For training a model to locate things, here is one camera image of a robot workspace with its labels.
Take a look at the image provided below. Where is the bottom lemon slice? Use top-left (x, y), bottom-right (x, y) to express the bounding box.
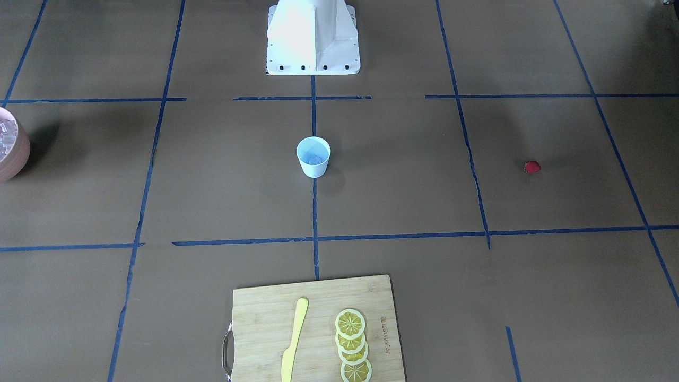
top-left (340, 360), bottom-right (372, 382)

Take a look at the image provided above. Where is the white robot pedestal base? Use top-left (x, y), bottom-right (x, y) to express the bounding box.
top-left (265, 1), bottom-right (361, 76)

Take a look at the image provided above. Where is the clear ice cube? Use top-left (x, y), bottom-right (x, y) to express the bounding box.
top-left (307, 154), bottom-right (326, 166)

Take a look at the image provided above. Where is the bamboo cutting board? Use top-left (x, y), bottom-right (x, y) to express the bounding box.
top-left (222, 275), bottom-right (406, 381)

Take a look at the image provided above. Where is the light blue plastic cup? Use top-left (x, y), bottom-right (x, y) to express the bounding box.
top-left (296, 137), bottom-right (332, 178)

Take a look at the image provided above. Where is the pink bowl with ice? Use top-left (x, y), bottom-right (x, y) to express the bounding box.
top-left (1, 107), bottom-right (31, 183)

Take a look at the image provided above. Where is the yellow plastic knife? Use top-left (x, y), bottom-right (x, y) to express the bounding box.
top-left (281, 297), bottom-right (309, 381)

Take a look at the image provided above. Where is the red strawberry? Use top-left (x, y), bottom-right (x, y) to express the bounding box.
top-left (524, 161), bottom-right (542, 174)

